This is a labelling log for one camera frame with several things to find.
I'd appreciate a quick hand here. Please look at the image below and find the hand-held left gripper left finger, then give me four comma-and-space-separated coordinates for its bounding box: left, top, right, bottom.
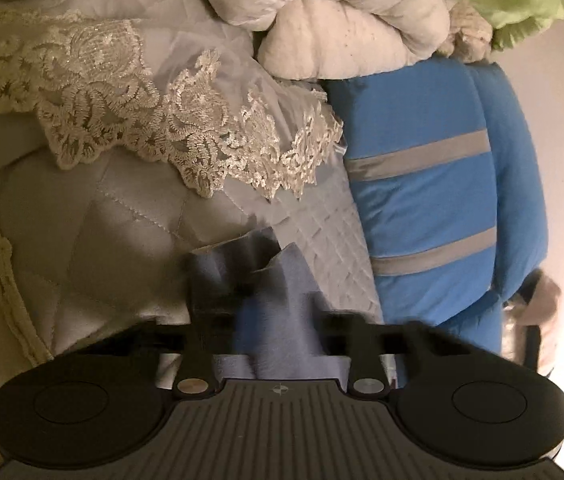
126, 304, 243, 401

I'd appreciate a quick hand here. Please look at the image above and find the white fluffy comforter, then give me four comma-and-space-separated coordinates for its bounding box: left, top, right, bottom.
196, 0, 469, 82

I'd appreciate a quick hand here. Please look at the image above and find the beige knitted blanket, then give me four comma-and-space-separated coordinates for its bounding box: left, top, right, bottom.
436, 0, 497, 64

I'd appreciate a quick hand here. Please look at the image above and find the plain blue pillow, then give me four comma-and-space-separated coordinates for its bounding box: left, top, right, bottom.
466, 61, 549, 297

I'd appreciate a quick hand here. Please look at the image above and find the dark blue pillow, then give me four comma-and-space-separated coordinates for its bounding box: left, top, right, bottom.
504, 305, 558, 377

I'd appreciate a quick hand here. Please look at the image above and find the quilted bedspread with lace trim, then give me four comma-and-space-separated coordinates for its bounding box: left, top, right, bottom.
0, 0, 389, 407

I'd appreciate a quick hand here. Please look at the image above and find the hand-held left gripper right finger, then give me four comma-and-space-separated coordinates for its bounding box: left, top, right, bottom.
318, 311, 446, 396

